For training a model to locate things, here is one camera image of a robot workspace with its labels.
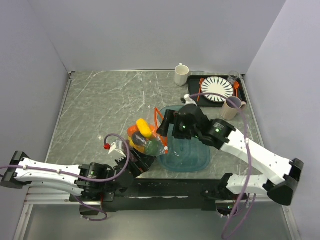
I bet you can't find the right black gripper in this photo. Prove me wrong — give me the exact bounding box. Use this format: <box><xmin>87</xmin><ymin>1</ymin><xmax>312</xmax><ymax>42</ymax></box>
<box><xmin>157</xmin><ymin>108</ymin><xmax>200</xmax><ymax>140</ymax></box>

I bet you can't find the smooth orange persimmon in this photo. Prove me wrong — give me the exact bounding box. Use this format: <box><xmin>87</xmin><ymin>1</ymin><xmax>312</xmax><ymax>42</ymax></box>
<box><xmin>129</xmin><ymin>140</ymin><xmax>145</xmax><ymax>153</ymax></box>

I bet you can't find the green lime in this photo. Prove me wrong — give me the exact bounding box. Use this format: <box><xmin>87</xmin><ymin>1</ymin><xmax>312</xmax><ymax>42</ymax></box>
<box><xmin>144</xmin><ymin>140</ymin><xmax>161</xmax><ymax>157</ymax></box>

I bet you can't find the clear zip top bag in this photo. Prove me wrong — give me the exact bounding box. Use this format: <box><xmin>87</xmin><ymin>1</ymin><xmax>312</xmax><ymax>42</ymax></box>
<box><xmin>127</xmin><ymin>108</ymin><xmax>169</xmax><ymax>157</ymax></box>

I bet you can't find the yellow corn cob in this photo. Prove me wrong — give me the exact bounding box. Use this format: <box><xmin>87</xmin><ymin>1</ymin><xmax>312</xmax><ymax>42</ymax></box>
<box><xmin>136</xmin><ymin>118</ymin><xmax>154</xmax><ymax>139</ymax></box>

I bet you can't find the dark purple plum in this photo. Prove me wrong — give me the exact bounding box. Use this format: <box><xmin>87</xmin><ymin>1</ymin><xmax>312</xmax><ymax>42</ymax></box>
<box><xmin>131</xmin><ymin>131</ymin><xmax>148</xmax><ymax>146</ymax></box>

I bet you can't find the textured orange tangerine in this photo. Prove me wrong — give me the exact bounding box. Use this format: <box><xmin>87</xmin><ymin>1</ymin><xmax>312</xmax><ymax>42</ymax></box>
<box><xmin>127</xmin><ymin>125</ymin><xmax>139</xmax><ymax>137</ymax></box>

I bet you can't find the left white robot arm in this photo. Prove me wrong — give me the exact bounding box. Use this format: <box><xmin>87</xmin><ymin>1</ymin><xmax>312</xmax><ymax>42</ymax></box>
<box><xmin>0</xmin><ymin>149</ymin><xmax>157</xmax><ymax>201</ymax></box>

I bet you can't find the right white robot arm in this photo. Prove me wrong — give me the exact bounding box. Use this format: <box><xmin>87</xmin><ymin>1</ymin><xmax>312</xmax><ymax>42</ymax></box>
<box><xmin>156</xmin><ymin>104</ymin><xmax>304</xmax><ymax>206</ymax></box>

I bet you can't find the teal plastic food tray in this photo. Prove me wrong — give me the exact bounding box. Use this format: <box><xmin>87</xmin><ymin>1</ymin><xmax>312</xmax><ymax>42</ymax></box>
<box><xmin>156</xmin><ymin>105</ymin><xmax>211</xmax><ymax>173</ymax></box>

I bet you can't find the black serving tray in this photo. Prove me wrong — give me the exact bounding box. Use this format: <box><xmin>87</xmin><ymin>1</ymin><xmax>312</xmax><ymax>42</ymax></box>
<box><xmin>187</xmin><ymin>75</ymin><xmax>247</xmax><ymax>107</ymax></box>

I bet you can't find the white ceramic mug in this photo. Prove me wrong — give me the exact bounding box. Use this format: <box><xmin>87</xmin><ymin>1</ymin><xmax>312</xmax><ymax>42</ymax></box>
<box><xmin>174</xmin><ymin>63</ymin><xmax>190</xmax><ymax>87</ymax></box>

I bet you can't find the orange plastic fork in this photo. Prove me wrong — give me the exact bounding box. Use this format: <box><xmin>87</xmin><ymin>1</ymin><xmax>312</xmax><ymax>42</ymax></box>
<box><xmin>196</xmin><ymin>77</ymin><xmax>204</xmax><ymax>102</ymax></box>

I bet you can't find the beige mug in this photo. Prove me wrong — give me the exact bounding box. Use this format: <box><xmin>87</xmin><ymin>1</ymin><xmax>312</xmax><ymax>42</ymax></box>
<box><xmin>220</xmin><ymin>96</ymin><xmax>247</xmax><ymax>121</ymax></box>

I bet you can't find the striped white plate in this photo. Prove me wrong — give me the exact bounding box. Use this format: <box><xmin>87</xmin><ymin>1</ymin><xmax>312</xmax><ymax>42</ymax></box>
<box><xmin>201</xmin><ymin>76</ymin><xmax>234</xmax><ymax>103</ymax></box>

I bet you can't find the orange plastic spoon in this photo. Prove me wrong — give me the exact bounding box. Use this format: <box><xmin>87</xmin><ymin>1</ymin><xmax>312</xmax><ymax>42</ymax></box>
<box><xmin>233</xmin><ymin>81</ymin><xmax>240</xmax><ymax>98</ymax></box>

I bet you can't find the clear drinking glass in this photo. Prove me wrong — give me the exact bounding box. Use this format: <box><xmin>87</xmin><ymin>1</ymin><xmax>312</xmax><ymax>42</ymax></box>
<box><xmin>227</xmin><ymin>70</ymin><xmax>240</xmax><ymax>86</ymax></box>

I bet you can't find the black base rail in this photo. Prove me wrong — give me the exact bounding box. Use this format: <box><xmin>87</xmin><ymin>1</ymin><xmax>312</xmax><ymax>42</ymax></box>
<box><xmin>79</xmin><ymin>176</ymin><xmax>239</xmax><ymax>213</ymax></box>

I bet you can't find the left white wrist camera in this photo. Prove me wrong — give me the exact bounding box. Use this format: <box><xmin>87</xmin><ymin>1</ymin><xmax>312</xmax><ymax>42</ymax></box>
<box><xmin>103</xmin><ymin>140</ymin><xmax>127</xmax><ymax>160</ymax></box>

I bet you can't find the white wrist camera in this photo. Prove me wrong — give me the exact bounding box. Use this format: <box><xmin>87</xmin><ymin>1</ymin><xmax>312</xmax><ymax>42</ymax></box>
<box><xmin>180</xmin><ymin>94</ymin><xmax>197</xmax><ymax>106</ymax></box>
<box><xmin>103</xmin><ymin>140</ymin><xmax>127</xmax><ymax>160</ymax></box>

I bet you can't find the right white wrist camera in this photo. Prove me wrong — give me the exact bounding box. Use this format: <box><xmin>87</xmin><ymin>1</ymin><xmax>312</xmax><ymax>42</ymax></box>
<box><xmin>180</xmin><ymin>94</ymin><xmax>197</xmax><ymax>106</ymax></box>

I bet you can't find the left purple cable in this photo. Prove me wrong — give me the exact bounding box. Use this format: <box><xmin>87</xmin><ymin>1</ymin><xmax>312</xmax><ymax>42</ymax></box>
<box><xmin>0</xmin><ymin>133</ymin><xmax>131</xmax><ymax>223</ymax></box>

